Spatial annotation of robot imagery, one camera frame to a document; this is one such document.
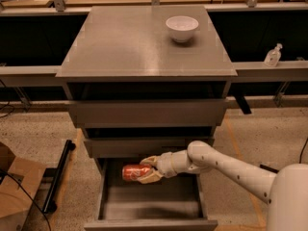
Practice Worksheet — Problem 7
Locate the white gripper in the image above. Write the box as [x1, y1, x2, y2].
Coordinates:
[138, 152, 177, 184]

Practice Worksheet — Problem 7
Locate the red coke can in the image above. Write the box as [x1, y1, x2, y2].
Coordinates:
[122, 165, 152, 182]

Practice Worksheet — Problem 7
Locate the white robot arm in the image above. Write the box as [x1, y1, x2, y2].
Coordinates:
[138, 141, 308, 231]

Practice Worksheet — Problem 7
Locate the grey open bottom drawer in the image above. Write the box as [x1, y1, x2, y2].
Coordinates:
[85, 158, 218, 231]

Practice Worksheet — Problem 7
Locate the grey middle drawer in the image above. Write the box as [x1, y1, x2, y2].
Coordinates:
[84, 137, 215, 158]

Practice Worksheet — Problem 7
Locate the grey top drawer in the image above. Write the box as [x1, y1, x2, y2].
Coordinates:
[69, 99, 227, 128]

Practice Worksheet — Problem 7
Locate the grey three-drawer cabinet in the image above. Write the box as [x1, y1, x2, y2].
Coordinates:
[57, 6, 237, 231]

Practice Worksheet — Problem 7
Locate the small black floor box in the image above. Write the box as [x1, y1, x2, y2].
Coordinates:
[259, 164, 279, 174]

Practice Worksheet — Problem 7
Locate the black bar left floor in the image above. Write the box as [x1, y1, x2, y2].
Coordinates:
[42, 140, 76, 214]

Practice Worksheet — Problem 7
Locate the brown cardboard box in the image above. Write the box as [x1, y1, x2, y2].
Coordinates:
[0, 142, 46, 231]

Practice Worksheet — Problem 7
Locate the white ceramic bowl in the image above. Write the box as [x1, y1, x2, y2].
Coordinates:
[166, 15, 199, 42]

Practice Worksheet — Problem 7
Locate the black cable left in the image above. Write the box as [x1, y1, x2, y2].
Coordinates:
[0, 167, 53, 231]

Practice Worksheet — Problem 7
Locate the black cable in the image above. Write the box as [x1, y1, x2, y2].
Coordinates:
[0, 167, 53, 231]
[298, 135, 308, 165]

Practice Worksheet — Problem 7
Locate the black cable right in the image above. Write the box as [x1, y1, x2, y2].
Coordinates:
[298, 135, 308, 165]

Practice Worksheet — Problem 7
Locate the grey metal rail frame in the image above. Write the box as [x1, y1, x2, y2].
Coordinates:
[1, 3, 307, 83]

